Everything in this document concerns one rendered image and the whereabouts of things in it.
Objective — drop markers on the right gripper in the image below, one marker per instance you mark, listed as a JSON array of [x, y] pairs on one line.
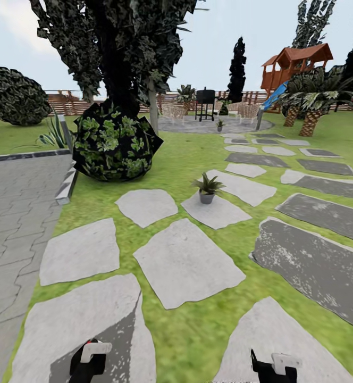
[[268, 375]]

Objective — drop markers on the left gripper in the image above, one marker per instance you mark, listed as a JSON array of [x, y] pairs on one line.
[[94, 367]]

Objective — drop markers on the charcoal grill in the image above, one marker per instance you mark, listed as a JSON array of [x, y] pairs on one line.
[[204, 97]]

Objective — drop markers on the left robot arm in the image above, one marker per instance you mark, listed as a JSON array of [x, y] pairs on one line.
[[89, 360]]

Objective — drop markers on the garden chair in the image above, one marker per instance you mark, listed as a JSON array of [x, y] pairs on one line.
[[234, 108], [172, 111], [250, 111], [214, 108]]

